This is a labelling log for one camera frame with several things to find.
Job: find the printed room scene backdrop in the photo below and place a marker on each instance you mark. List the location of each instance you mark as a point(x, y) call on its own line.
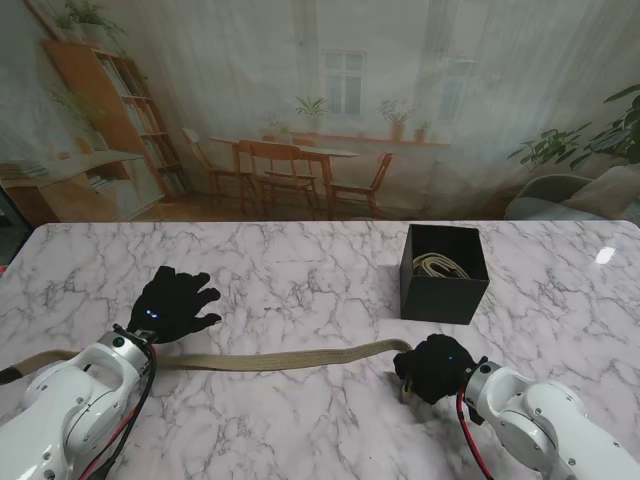
point(320, 100)

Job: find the beige woven belt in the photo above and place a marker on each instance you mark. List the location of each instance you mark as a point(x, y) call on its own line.
point(280, 360)
point(440, 265)

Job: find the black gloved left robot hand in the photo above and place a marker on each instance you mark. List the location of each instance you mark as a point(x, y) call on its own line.
point(172, 307)

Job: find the black square storage box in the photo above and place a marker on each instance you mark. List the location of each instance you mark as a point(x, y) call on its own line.
point(440, 300)

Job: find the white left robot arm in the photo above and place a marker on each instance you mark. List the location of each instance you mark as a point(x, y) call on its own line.
point(65, 400)

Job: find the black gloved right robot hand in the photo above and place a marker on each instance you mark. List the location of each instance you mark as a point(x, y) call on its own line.
point(435, 367)

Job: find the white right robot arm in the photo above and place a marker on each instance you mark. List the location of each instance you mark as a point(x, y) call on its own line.
point(540, 425)

